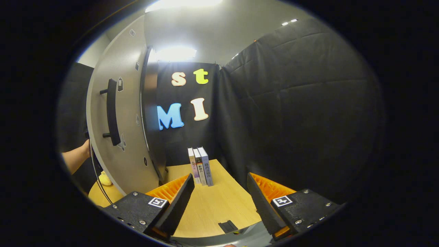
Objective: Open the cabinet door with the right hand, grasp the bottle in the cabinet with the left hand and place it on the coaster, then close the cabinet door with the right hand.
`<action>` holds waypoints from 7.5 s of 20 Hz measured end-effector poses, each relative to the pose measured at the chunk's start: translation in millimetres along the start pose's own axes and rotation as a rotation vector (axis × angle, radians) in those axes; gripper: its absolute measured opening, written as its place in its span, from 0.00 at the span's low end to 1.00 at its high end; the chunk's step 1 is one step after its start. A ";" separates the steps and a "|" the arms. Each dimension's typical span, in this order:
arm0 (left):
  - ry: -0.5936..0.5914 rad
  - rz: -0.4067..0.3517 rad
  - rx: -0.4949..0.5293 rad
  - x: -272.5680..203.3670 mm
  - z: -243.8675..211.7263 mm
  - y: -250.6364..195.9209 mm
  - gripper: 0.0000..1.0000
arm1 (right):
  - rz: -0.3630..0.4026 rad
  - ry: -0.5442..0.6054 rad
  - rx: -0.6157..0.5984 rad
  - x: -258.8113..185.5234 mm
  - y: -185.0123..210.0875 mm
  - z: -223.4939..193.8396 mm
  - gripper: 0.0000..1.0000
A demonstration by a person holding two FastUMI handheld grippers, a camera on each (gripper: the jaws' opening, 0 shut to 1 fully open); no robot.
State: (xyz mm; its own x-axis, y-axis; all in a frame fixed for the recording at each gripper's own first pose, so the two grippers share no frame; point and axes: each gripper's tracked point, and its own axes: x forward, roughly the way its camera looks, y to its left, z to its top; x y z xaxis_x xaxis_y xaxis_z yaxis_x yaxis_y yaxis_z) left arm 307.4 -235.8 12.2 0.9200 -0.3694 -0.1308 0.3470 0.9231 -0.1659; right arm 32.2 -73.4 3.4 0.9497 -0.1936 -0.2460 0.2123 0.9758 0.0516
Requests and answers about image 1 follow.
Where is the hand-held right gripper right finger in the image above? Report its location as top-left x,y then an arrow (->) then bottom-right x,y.
247,172 -> 345,240

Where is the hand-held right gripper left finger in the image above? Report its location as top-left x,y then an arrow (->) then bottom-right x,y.
103,173 -> 195,240

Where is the black cabinet door handle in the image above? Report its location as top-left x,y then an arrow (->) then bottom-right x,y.
99,79 -> 121,146

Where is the grey cabinet door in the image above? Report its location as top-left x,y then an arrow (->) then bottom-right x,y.
86,15 -> 162,196

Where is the dark spine book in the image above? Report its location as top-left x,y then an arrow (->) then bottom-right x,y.
193,148 -> 207,186

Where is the pale blue book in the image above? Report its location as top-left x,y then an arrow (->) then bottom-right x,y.
198,146 -> 214,187

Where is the black backdrop cloth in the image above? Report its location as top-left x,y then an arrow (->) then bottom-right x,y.
57,17 -> 386,204

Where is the large ceiling light panel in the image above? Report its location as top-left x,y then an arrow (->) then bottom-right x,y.
146,0 -> 223,12

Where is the small black bracket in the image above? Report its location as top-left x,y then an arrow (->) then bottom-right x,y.
218,220 -> 239,234

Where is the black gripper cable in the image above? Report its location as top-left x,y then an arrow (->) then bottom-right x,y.
88,136 -> 114,205

